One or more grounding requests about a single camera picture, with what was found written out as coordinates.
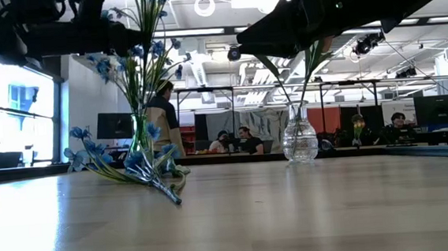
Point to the large bright window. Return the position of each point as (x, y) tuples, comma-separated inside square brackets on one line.
[(18, 116)]

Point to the clear glass vase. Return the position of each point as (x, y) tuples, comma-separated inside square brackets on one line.
[(299, 140)]

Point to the red cabinet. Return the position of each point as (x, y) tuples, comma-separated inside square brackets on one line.
[(188, 138)]

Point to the black case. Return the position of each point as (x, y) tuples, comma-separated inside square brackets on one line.
[(8, 160)]

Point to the black ceiling spotlight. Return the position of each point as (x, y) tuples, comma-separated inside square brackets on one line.
[(368, 43), (234, 53), (406, 72)]

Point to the grey patterned curtain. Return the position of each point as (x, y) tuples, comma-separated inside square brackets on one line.
[(263, 122)]

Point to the orange partition panel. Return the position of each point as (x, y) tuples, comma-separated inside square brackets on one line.
[(326, 118)]

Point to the person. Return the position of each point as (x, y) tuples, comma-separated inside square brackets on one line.
[(398, 127), (251, 143), (358, 130), (166, 117), (219, 143)]

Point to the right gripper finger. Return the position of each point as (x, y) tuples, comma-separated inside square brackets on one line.
[(280, 28), (285, 47)]

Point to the white poster board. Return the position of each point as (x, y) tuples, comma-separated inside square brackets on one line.
[(398, 107)]

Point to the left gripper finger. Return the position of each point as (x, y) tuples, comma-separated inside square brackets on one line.
[(127, 37)]

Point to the long ceiling light strip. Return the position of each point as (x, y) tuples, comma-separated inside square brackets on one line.
[(190, 32)]

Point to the black computer monitor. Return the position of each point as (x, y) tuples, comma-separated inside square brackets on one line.
[(438, 108), (113, 125)]

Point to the green glass vase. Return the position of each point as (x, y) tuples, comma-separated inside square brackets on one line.
[(140, 133)]

